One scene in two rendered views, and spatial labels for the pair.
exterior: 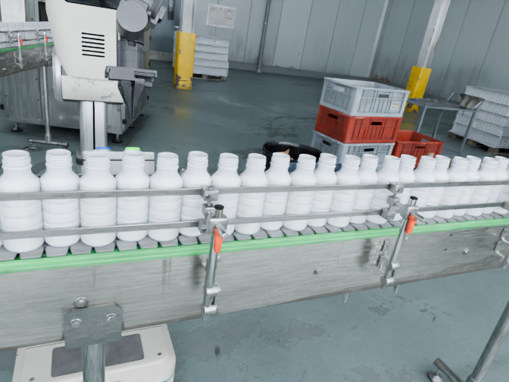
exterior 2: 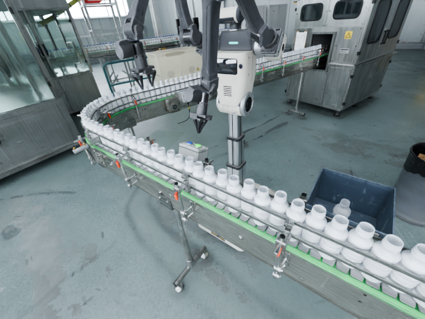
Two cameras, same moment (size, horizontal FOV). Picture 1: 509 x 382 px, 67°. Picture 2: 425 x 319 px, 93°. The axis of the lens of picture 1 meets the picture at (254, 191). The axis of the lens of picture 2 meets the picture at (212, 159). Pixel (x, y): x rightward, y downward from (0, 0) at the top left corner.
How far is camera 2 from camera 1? 81 cm
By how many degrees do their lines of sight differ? 58
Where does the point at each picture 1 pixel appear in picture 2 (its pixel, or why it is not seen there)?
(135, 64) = (198, 112)
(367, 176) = (273, 205)
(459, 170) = (384, 248)
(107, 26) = (232, 82)
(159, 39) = not seen: outside the picture
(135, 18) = (189, 96)
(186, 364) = not seen: hidden behind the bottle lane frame
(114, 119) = (338, 102)
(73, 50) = (221, 93)
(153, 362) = not seen: hidden behind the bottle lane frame
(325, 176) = (243, 192)
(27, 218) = (148, 162)
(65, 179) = (153, 154)
